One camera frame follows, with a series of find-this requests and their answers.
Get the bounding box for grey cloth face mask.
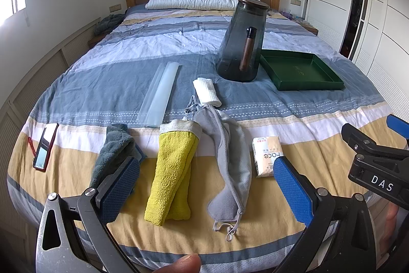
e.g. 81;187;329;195
185;96;252;242

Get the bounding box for person's left hand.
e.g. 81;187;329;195
154;254;201;273

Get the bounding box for beige tissue pack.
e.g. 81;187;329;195
252;136;283;177

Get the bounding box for person's right hand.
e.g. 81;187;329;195
380;202;399;251

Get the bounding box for wall switch plate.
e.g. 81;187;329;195
290;0;302;6
109;4;121;13

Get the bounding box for dark clothes pile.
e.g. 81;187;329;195
94;14;125;36

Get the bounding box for wooden nightstand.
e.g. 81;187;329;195
294;19;318;35
88;34;106;49

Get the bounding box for smoky glass pitcher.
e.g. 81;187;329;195
216;0;269;82

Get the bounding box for white sliding wardrobe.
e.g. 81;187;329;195
305;0;408;120

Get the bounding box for white cloth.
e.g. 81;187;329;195
193;78;222;107

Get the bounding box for dark green tray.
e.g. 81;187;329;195
260;49;344;91

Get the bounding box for striped bed quilt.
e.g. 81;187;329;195
7;10;406;272

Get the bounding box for left wooden nightstand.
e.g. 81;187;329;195
88;34;106;49

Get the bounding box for translucent plastic sleeve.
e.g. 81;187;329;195
137;62;179;127

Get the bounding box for red framed mirror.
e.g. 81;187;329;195
28;123;59;172

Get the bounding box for purple items on nightstand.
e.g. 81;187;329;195
280;9;302;21

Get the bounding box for right wooden nightstand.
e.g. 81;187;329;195
294;19;318;35

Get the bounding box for dark teal fluffy towel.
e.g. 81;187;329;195
89;123;146;189

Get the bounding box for yellow textured towel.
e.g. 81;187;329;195
144;119;202;226

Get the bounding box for right wall switch plate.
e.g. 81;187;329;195
290;0;302;6

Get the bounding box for left wall switch plate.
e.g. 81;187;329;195
109;4;121;13

